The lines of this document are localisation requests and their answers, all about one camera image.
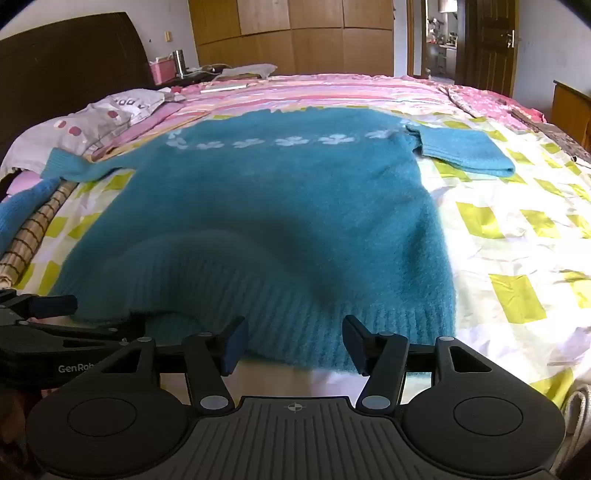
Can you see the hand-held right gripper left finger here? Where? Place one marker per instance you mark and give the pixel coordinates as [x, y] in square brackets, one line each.
[233, 347]

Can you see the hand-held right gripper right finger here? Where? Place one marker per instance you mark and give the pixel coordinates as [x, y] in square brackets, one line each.
[355, 347]

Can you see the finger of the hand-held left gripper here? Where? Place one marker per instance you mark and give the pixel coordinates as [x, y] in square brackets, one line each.
[69, 330]
[51, 306]

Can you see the teal knitted sweater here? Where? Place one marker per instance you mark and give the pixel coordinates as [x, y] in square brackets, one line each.
[277, 207]

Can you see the brown plaid cloth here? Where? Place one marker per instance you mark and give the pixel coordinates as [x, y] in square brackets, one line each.
[32, 230]

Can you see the blue cloth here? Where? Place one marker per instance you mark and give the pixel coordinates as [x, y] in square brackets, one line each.
[18, 207]

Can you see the yellow white checkered bed sheet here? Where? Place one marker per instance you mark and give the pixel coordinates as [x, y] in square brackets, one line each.
[508, 258]

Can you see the white pillow with pink dots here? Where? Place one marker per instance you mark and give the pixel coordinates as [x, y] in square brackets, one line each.
[92, 124]

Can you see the dark wooden headboard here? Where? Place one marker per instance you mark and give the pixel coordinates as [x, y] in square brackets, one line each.
[69, 60]

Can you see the pink striped blanket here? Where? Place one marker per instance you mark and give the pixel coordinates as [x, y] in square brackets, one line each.
[300, 94]

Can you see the white stick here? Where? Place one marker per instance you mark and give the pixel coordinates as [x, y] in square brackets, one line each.
[224, 88]

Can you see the pink box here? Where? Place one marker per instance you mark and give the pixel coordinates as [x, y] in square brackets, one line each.
[161, 71]

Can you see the dark nightstand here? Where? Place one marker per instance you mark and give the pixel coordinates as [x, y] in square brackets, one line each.
[194, 78]

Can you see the pink floral quilt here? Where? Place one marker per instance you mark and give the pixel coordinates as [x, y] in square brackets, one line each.
[485, 104]

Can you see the metal cup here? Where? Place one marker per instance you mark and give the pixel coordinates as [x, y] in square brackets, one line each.
[178, 62]

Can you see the white cloth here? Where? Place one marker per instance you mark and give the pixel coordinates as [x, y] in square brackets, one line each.
[247, 70]

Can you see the dark patterned cloth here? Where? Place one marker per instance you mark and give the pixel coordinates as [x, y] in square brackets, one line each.
[563, 138]

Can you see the wooden wardrobe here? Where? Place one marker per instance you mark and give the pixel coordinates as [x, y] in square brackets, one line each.
[295, 37]

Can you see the brown wooden door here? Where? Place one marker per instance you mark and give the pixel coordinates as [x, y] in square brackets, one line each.
[489, 46]

